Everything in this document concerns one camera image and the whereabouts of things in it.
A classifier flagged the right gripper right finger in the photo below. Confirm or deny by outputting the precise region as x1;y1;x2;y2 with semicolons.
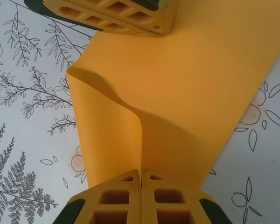
140;169;232;224

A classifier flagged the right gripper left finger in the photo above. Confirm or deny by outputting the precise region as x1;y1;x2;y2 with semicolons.
56;169;142;224

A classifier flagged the orange paper sheet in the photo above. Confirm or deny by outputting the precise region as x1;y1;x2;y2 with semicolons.
67;0;280;189

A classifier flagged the floral printed tablecloth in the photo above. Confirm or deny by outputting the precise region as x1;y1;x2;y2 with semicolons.
0;0;280;224

